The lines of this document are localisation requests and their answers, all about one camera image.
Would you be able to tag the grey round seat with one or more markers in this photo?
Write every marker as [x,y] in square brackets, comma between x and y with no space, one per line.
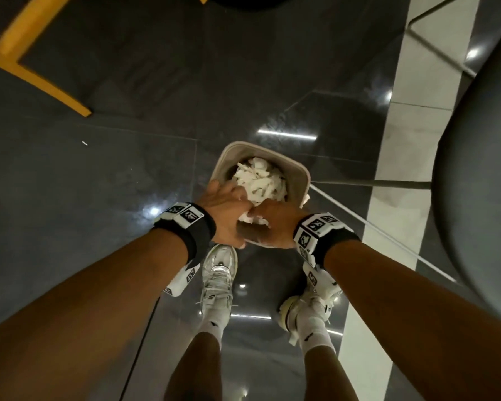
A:
[480,179]

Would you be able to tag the person's right hand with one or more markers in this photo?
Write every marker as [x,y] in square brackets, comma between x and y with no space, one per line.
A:
[280,225]

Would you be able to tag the thin metal frame rods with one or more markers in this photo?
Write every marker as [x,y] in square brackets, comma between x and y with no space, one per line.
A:
[371,184]

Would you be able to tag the beige plastic waste bin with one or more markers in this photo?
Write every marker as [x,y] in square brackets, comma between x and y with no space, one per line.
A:
[238,152]

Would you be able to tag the person's left fingers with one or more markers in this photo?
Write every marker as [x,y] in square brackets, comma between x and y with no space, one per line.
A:
[230,190]

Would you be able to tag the person's left forearm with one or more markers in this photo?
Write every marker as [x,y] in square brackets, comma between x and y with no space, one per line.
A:
[87,313]

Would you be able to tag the person's right fingers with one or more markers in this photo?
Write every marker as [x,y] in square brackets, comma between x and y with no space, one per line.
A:
[262,208]

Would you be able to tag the person's leg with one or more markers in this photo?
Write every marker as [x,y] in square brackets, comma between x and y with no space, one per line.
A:
[327,377]
[196,371]

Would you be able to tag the white sneaker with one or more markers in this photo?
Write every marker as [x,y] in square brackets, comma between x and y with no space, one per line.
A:
[317,298]
[218,279]

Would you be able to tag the person's right forearm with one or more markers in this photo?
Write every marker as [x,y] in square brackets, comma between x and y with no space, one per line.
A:
[417,325]

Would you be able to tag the person's left hand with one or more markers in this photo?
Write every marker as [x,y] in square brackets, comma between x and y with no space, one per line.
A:
[223,215]

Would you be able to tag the yellow wooden chair frame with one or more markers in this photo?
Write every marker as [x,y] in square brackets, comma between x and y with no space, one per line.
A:
[19,33]

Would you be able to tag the white sock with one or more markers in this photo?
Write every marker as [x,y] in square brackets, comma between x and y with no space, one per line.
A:
[315,334]
[214,325]

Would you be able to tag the crumpled white paper waste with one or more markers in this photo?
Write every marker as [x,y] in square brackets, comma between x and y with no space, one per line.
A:
[261,179]

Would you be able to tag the black wristband with marker blocks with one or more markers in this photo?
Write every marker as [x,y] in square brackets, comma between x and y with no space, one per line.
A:
[317,238]
[192,233]

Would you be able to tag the person's left leg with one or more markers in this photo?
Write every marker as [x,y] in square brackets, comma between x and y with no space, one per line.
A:
[196,371]

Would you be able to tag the person's right leg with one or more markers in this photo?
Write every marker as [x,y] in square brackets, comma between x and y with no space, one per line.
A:
[327,377]

